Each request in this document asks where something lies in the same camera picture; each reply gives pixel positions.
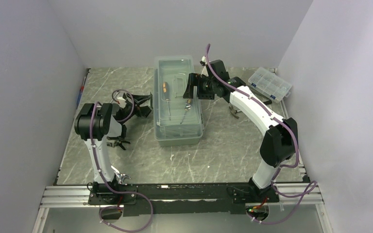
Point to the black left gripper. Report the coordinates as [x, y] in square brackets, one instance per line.
[144, 110]

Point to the black yellow pliers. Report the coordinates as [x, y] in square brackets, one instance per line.
[117, 142]

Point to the aluminium frame rail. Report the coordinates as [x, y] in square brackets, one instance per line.
[80, 196]

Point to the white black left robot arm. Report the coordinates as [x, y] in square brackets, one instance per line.
[102, 126]

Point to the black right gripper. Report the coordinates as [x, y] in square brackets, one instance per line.
[195, 80]

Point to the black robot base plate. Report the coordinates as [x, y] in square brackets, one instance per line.
[135, 203]

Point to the green toolbox carry handle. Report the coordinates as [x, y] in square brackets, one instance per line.
[179, 84]

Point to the red blue tool at wall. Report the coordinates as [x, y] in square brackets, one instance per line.
[82, 87]

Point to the clear compartment organizer box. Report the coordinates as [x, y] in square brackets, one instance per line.
[270, 85]

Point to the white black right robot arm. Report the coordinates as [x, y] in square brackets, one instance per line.
[280, 140]

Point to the green toolbox base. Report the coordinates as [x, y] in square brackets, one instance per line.
[168, 139]

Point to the large silver open-end wrench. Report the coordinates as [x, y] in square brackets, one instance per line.
[121, 177]

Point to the yellow black stubby screwdriver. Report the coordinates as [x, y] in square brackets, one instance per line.
[186, 109]

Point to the long yellow black screwdriver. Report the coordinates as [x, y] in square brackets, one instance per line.
[166, 94]

